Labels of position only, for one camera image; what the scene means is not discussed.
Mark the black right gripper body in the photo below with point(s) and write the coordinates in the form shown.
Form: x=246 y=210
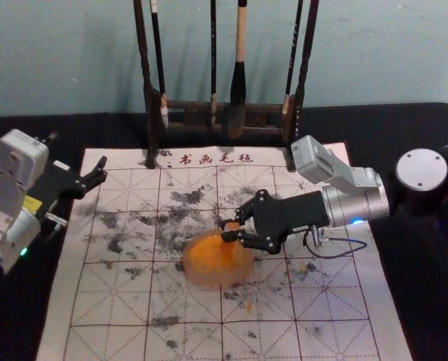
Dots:
x=295 y=214

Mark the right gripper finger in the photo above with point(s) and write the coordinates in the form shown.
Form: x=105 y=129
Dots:
x=248 y=210
x=258 y=242

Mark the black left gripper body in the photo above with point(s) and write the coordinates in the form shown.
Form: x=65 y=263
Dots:
x=62 y=184

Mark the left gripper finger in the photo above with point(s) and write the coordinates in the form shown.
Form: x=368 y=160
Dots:
x=90 y=186
x=96 y=170

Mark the orange ink stick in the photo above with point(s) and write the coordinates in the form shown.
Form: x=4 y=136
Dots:
x=232 y=226

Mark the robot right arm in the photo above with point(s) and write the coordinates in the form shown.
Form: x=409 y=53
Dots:
x=352 y=188

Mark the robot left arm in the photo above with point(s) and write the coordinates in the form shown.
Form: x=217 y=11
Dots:
x=9 y=195

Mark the orange translucent dish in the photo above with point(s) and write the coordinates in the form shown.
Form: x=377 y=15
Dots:
x=209 y=263

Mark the dark wooden brush rack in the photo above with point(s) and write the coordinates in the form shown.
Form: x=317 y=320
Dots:
x=194 y=113

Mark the white felt mat red grid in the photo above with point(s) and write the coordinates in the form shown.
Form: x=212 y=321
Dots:
x=134 y=301

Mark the thin black brush white tip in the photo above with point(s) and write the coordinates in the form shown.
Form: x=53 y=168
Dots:
x=158 y=56

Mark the black table cloth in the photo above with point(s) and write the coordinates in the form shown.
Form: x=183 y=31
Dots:
x=415 y=301

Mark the thin black brush brown tip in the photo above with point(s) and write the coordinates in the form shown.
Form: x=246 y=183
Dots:
x=213 y=56

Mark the thin black brush red marks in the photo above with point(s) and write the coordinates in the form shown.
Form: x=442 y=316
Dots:
x=293 y=45

